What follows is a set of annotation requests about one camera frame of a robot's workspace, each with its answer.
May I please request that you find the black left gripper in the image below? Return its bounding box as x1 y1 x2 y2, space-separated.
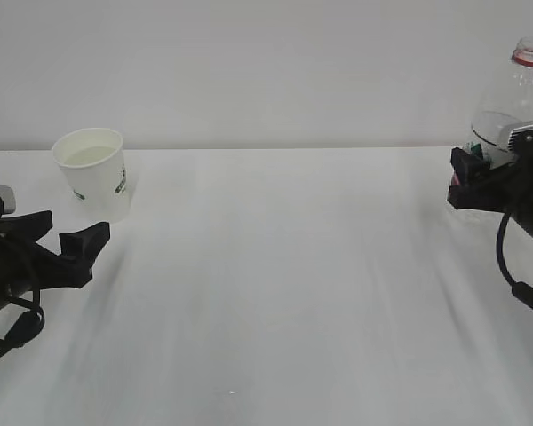
0 210 111 292

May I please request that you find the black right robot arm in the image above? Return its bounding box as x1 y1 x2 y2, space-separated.
448 147 533 238

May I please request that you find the white paper cup green logo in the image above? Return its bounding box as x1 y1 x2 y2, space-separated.
52 128 131 223

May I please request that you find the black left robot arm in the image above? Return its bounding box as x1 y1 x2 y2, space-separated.
0 197 110 310

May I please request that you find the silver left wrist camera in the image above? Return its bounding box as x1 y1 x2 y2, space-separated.
0 184 17 215

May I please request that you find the clear water bottle red label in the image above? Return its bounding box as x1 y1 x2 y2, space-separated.
449 37 533 190

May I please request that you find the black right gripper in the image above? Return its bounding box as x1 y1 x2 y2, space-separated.
447 147 529 212

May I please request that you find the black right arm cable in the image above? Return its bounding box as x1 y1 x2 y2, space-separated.
496 210 533 312

